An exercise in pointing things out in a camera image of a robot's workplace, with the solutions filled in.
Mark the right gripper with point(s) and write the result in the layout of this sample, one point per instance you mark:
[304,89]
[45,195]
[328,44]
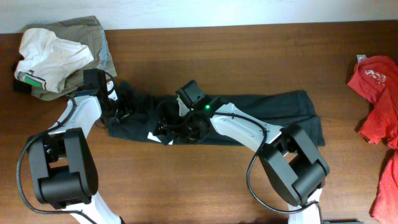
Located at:
[191,135]

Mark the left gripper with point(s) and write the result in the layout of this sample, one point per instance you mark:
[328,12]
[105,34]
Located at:
[108,121]

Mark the dark green t-shirt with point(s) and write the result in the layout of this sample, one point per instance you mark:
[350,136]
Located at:
[283,109]

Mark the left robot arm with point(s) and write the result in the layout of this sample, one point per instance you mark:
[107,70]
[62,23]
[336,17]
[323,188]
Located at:
[62,168]

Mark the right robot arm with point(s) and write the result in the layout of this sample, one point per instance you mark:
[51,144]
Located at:
[295,167]

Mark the khaki folded garment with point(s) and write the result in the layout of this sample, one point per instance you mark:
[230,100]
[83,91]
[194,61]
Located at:
[87,31]

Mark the white folded shirt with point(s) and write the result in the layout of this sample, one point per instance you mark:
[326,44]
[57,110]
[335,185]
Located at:
[49,60]

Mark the black folded garment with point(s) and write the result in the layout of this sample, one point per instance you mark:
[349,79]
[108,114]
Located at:
[22,87]

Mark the red t-shirt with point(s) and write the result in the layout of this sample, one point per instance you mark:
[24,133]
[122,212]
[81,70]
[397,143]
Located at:
[375,79]

